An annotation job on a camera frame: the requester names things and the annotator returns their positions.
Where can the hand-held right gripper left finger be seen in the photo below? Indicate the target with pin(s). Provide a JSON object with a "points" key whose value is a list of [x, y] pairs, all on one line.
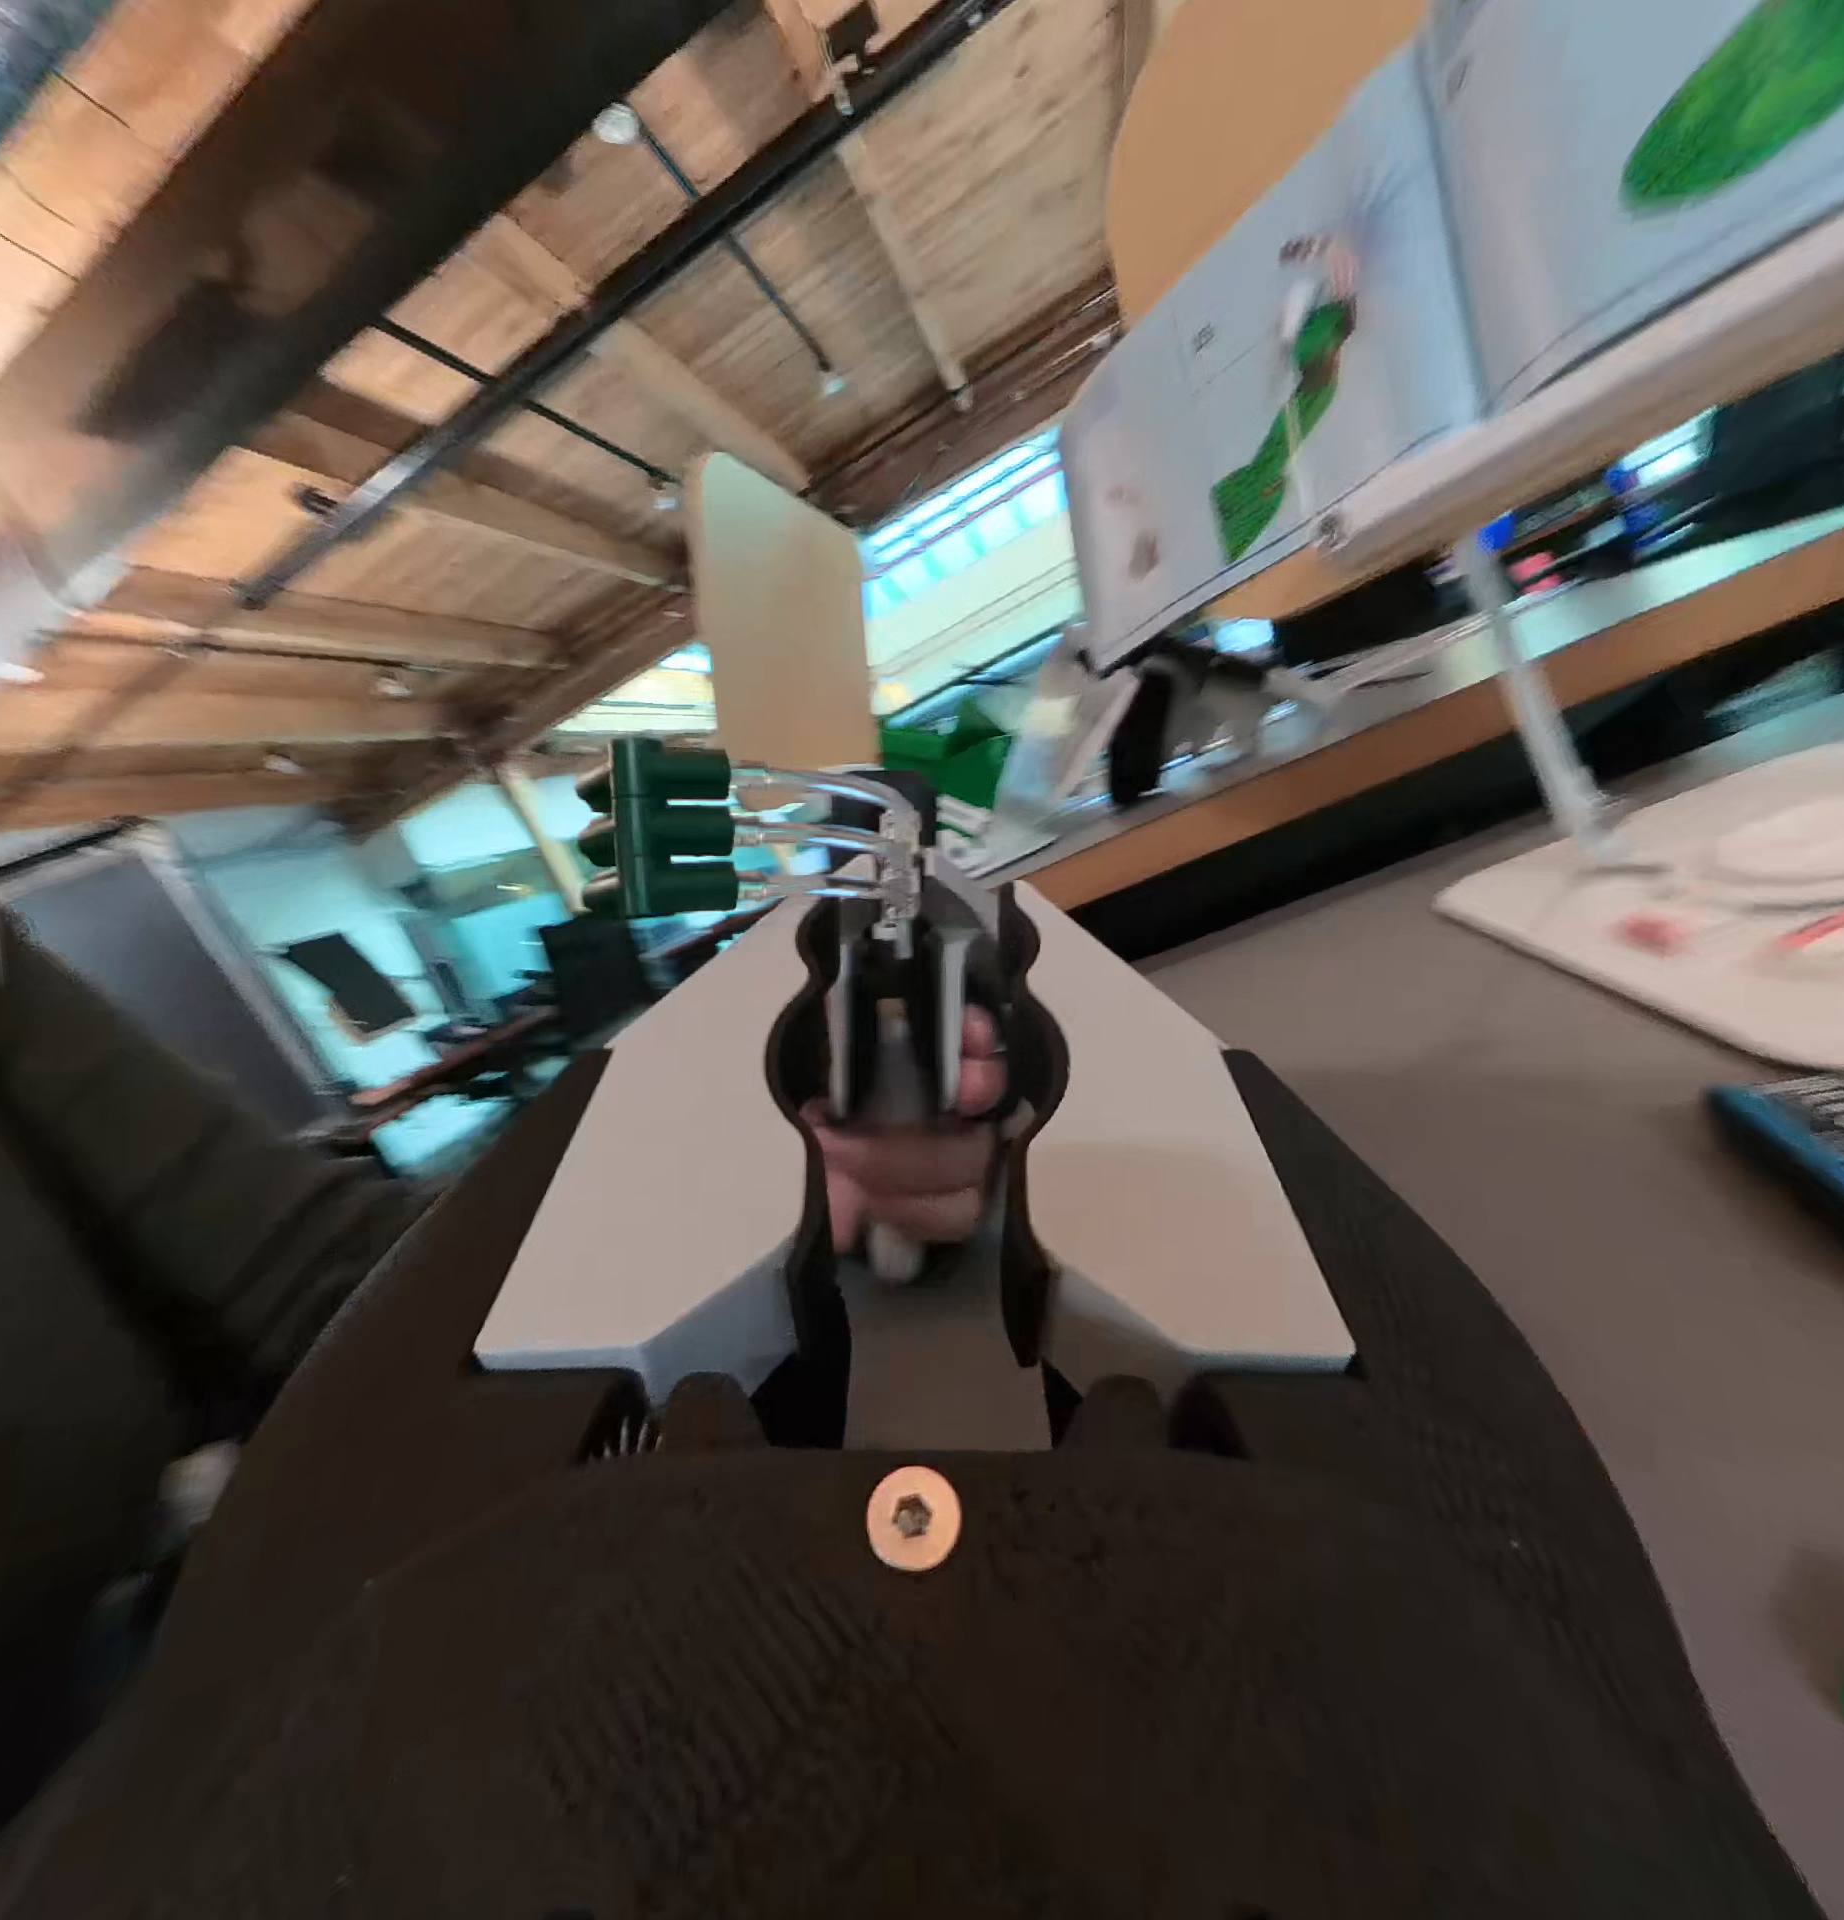
{"points": [[652, 1201]]}

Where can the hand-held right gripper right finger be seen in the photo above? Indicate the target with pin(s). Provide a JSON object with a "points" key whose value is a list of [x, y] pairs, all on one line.
{"points": [[1176, 1201]]}

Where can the green brick model with tubes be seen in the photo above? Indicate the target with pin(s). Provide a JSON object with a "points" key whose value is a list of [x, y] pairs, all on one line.
{"points": [[666, 826]]}

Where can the person's left forearm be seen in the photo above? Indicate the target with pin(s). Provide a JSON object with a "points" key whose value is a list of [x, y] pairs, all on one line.
{"points": [[141, 1170]]}

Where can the grey desk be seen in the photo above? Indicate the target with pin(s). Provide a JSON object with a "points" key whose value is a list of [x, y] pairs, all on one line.
{"points": [[1462, 1276]]}

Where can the person's left hand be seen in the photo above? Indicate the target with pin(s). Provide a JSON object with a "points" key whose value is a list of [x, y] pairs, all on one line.
{"points": [[922, 1176]]}

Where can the green bin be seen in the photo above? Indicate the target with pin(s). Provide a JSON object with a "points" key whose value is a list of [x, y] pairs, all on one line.
{"points": [[951, 756]]}

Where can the black monitor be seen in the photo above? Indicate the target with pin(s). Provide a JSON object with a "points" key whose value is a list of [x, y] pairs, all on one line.
{"points": [[350, 982]]}

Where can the small beige rounded panel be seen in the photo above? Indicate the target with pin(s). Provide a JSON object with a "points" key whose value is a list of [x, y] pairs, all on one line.
{"points": [[781, 600]]}

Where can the wooden edged counter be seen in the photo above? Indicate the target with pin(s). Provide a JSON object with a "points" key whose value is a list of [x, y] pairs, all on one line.
{"points": [[1462, 676]]}

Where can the clear booklet stand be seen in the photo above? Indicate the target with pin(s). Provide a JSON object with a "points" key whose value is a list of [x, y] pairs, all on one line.
{"points": [[1544, 720]]}

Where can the white mat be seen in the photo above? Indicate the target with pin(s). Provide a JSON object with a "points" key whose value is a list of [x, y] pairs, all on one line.
{"points": [[1734, 900]]}

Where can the black ceiling pipe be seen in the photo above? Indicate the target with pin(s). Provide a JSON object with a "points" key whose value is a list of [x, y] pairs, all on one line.
{"points": [[591, 315]]}

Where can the large beige rounded panel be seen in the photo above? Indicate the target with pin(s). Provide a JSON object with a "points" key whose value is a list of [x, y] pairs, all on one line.
{"points": [[1221, 135]]}

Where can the round ceiling lamp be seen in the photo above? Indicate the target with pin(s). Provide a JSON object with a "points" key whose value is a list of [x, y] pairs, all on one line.
{"points": [[616, 124]]}

